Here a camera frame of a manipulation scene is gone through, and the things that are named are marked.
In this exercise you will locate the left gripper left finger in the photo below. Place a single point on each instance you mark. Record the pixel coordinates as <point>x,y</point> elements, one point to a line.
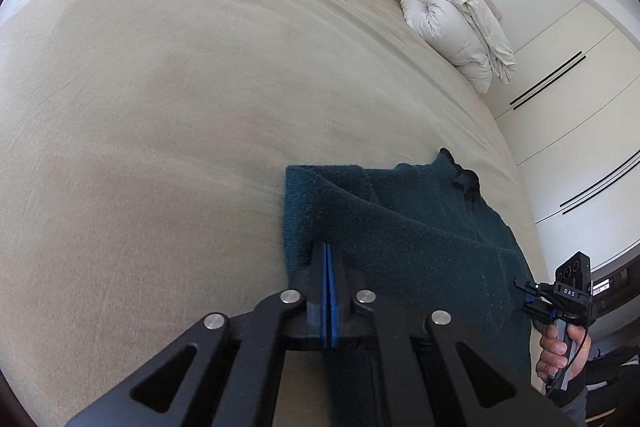
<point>223,371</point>

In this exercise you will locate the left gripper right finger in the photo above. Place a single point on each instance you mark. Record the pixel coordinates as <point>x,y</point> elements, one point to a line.
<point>388,366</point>

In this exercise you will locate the person's right hand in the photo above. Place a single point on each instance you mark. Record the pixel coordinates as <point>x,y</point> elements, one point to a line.
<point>553,357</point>

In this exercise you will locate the dark media shelf unit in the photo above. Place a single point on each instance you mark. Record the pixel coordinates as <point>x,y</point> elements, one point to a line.
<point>616,283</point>

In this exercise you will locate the black backpack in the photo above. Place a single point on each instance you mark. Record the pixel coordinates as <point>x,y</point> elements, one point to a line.
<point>613,388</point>

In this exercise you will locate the beige bed cover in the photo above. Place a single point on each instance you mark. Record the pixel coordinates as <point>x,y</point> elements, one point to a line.
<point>143,151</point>

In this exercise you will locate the folded white duvet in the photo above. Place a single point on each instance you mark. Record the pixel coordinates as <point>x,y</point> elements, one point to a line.
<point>468,35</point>

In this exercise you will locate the white wardrobe with black handles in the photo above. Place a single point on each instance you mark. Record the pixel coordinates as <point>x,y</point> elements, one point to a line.
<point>571,119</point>

